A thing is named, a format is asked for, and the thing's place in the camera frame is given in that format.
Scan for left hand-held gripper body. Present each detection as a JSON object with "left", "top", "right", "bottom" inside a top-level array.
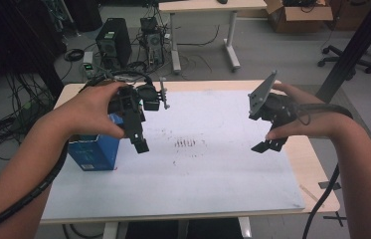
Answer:
[{"left": 107, "top": 77, "right": 171, "bottom": 115}]

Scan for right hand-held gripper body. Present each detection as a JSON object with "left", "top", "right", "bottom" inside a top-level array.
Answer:
[{"left": 248, "top": 69, "right": 298, "bottom": 128}]

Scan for blue cardboard box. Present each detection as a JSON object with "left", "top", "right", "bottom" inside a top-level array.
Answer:
[{"left": 67, "top": 113, "right": 125, "bottom": 172}]

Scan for person's right hand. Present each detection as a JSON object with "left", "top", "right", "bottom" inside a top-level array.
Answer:
[{"left": 265, "top": 82, "right": 341, "bottom": 141}]

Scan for person's left hand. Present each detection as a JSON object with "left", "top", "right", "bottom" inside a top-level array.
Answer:
[{"left": 57, "top": 81, "right": 129, "bottom": 140}]

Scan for light wooden table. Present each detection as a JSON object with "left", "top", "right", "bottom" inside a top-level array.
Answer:
[{"left": 39, "top": 79, "right": 341, "bottom": 239}]

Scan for open computer case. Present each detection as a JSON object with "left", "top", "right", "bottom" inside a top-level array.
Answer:
[{"left": 139, "top": 16, "right": 166, "bottom": 68}]

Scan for black computer tower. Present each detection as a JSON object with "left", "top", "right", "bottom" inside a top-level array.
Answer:
[{"left": 94, "top": 17, "right": 133, "bottom": 73}]

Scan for black tape strip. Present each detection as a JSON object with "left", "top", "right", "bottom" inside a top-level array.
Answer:
[{"left": 317, "top": 180, "right": 343, "bottom": 191}]

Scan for white table mat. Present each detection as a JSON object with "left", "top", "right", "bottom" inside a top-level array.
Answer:
[{"left": 42, "top": 90, "right": 306, "bottom": 222}]

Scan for small device with green display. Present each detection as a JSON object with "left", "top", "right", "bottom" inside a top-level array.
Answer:
[{"left": 82, "top": 51, "right": 94, "bottom": 80}]

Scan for grey floor mat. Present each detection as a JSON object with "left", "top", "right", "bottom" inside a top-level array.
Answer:
[{"left": 291, "top": 84, "right": 371, "bottom": 140}]

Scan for black office chair base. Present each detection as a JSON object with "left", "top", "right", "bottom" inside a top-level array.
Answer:
[{"left": 317, "top": 44, "right": 371, "bottom": 75}]

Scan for black tape cross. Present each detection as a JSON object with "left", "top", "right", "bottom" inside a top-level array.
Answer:
[{"left": 322, "top": 211, "right": 347, "bottom": 229}]

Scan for open brown cardboard box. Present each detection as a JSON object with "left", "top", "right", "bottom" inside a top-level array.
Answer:
[{"left": 265, "top": 0, "right": 334, "bottom": 34}]

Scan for black metal beam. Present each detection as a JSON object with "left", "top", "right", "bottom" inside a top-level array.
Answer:
[{"left": 315, "top": 0, "right": 371, "bottom": 105}]

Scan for white-legged desk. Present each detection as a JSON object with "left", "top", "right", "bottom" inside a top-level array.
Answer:
[{"left": 158, "top": 0, "right": 269, "bottom": 75}]

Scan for person's dark clothing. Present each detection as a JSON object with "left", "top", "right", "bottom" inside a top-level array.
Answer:
[{"left": 124, "top": 217, "right": 242, "bottom": 239}]

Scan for coiled black cable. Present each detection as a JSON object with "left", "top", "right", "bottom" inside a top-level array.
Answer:
[
  {"left": 125, "top": 60, "right": 149, "bottom": 76},
  {"left": 63, "top": 48, "right": 86, "bottom": 63}
]

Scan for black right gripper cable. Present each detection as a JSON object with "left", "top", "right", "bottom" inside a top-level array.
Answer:
[{"left": 293, "top": 103, "right": 355, "bottom": 239}]

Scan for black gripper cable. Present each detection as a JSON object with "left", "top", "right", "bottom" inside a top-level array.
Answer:
[
  {"left": 293, "top": 103, "right": 355, "bottom": 239},
  {"left": 0, "top": 69, "right": 155, "bottom": 239}
]

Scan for loose black floor cable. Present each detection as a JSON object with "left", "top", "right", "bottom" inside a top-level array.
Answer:
[{"left": 176, "top": 24, "right": 221, "bottom": 47}]

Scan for tangle of black floor cables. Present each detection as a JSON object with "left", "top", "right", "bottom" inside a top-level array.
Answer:
[{"left": 0, "top": 73, "right": 57, "bottom": 161}]

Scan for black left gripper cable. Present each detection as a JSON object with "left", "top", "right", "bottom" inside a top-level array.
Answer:
[{"left": 0, "top": 69, "right": 155, "bottom": 239}]

